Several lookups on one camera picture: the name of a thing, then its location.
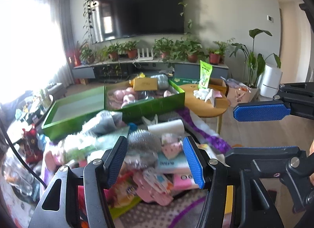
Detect person right hand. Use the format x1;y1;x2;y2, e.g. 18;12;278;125
308;139;314;187

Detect white air purifier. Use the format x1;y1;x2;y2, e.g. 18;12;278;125
259;64;283;98

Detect brown paper shopping bag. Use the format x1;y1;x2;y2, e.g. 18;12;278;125
226;79;259;107

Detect packaged baby socks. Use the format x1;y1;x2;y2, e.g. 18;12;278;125
161;133;182;160

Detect tall leafy floor plant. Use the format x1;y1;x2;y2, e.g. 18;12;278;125
230;28;282;88

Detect steel wool scrubber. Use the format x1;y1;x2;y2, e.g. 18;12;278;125
124;130;161;169

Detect white paper roll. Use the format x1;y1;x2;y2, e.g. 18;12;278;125
147;119;185;136

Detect round wooden side table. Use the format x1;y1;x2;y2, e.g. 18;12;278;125
180;84;229;134

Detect green box lid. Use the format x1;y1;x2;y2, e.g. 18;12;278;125
42;86;104;141

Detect green box tray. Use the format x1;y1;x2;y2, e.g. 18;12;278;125
104;77;185;123

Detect white rubber glove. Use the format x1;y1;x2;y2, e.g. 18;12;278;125
193;88;214;102

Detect terracotta potted plant right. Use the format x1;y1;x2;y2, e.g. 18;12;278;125
207;41;228;65

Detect terracotta potted plant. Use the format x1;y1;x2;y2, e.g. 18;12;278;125
123;40;139;59
207;41;228;65

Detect pink plush toy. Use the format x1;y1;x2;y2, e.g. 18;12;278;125
107;88;138;110

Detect green snack bag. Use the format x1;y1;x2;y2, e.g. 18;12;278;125
198;60;213;89

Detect green printed carton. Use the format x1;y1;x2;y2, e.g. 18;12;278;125
171;78;199;86

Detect yellow cardboard box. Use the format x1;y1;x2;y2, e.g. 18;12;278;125
132;78;158;91

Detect grey tv cabinet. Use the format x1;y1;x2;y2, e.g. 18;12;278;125
72;59;229;84

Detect white wifi router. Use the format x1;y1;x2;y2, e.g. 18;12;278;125
137;48;154;61

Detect terracotta potted plant centre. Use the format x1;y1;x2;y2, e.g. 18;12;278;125
123;40;139;59

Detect wall mounted television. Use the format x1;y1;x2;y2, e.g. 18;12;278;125
87;0;184;43

